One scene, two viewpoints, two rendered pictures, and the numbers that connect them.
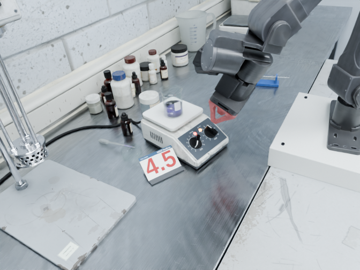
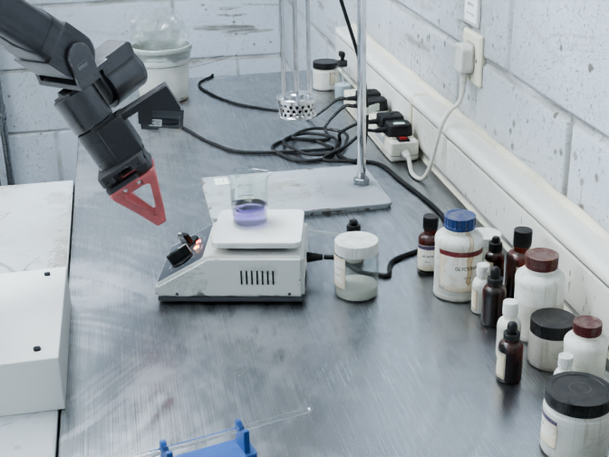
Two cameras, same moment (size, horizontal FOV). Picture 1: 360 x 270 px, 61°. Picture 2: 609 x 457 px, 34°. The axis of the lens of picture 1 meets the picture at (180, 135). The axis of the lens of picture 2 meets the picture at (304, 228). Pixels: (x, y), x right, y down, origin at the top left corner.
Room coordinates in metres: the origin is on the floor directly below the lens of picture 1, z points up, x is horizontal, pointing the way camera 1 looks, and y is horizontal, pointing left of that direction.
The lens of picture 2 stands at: (1.63, -0.82, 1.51)
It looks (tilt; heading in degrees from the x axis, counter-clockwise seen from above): 23 degrees down; 136
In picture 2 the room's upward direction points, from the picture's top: 1 degrees counter-clockwise
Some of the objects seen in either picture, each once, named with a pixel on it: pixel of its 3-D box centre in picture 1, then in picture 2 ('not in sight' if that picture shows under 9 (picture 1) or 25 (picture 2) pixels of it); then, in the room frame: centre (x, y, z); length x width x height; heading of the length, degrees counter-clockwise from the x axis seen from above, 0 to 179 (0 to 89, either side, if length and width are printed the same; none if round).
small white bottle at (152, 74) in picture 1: (152, 73); (508, 328); (1.06, 0.08, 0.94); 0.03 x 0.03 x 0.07
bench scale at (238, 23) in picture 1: (248, 24); not in sight; (1.57, -0.40, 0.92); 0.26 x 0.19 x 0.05; 61
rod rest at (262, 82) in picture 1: (264, 79); (205, 451); (0.96, -0.31, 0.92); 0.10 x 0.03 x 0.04; 70
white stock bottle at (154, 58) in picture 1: (153, 61); (584, 355); (1.16, 0.08, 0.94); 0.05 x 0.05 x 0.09
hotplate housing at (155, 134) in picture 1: (181, 129); (241, 257); (0.67, 0.00, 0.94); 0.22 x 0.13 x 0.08; 43
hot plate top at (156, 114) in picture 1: (172, 112); (259, 228); (0.69, 0.01, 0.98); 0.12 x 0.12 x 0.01; 43
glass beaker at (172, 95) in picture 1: (171, 101); (251, 198); (0.68, 0.01, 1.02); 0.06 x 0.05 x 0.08; 56
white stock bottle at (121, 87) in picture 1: (121, 89); (458, 254); (0.91, 0.17, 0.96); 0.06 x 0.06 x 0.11
